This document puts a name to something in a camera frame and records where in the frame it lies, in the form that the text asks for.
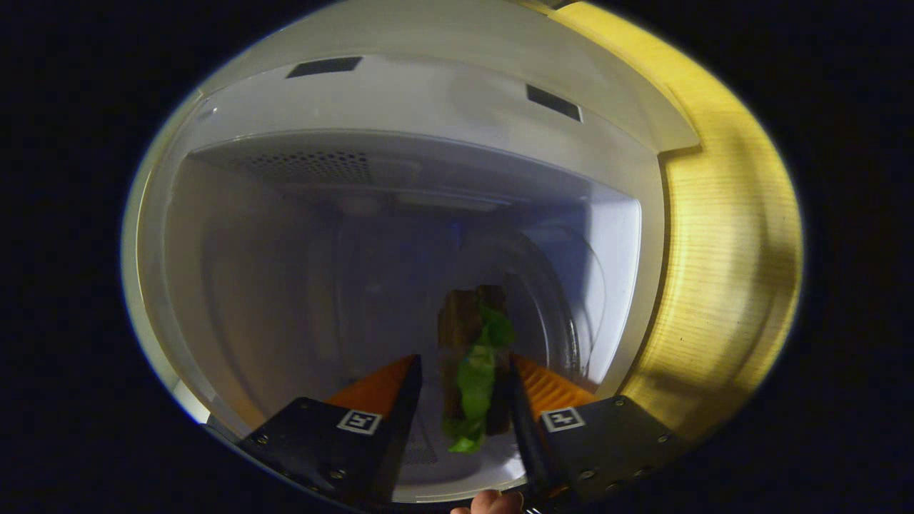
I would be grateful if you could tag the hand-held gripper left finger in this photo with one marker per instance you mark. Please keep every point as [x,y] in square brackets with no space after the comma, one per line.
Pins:
[400,428]

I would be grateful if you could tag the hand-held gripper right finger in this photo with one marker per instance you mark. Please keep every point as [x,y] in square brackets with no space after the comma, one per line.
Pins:
[525,428]

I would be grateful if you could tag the lettuce sandwich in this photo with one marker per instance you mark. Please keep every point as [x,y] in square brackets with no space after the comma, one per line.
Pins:
[475,371]

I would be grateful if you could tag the white microwave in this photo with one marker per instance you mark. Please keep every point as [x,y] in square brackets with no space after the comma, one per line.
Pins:
[285,250]

